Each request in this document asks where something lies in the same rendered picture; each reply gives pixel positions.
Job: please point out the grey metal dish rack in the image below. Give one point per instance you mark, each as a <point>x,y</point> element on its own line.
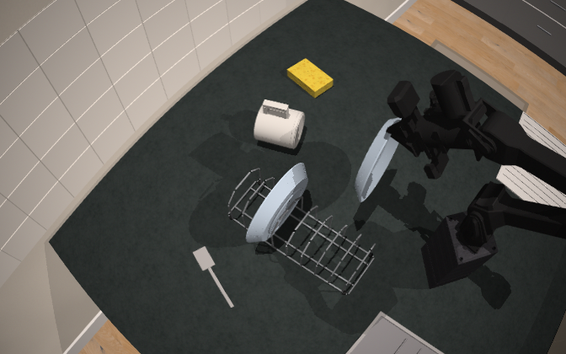
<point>260,183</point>

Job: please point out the yellow sponge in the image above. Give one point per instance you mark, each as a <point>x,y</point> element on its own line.
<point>310,77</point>

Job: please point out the grey mug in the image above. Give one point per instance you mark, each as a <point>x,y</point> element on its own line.
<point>273,127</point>

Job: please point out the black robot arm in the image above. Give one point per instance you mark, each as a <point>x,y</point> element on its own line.
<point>502,140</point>

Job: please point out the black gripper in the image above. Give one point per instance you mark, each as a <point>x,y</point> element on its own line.
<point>430,129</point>

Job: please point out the white round plate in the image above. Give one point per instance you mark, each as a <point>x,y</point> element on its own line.
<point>376,161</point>
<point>288,188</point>

